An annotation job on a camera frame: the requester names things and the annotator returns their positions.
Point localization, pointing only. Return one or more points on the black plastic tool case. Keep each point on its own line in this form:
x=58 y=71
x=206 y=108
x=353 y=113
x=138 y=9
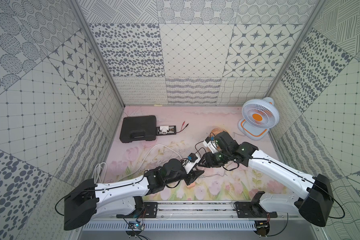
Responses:
x=142 y=128

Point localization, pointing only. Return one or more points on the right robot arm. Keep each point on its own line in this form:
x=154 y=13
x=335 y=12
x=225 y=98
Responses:
x=311 y=197

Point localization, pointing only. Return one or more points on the black tray with white adapter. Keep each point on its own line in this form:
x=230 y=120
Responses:
x=166 y=130

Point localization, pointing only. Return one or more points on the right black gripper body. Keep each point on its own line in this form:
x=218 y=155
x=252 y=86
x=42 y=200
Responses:
x=216 y=160

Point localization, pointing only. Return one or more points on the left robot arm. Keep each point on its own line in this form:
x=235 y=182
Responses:
x=90 y=200

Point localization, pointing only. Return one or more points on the right circuit board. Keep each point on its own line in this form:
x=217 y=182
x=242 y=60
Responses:
x=262 y=228

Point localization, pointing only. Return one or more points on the red and black test leads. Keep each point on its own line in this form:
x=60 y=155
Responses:
x=184 y=125

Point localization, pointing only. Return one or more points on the left green circuit board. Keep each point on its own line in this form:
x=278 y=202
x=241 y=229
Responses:
x=136 y=227

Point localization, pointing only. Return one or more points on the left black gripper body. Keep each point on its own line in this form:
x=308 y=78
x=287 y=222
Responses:
x=190 y=175

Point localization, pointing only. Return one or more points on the aluminium mounting rail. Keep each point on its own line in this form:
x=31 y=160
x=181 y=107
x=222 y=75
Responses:
x=195 y=209

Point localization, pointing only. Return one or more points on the small orange desk fan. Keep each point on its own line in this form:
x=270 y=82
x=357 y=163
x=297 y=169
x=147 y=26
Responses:
x=216 y=131

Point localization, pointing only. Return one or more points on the white slotted cable duct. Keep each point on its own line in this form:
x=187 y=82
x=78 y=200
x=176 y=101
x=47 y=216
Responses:
x=241 y=225

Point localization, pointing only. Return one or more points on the white and orange fan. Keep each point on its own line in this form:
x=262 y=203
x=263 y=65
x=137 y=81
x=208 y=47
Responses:
x=259 y=116

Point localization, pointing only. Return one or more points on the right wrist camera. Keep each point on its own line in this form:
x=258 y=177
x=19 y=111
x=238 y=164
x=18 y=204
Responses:
x=211 y=144

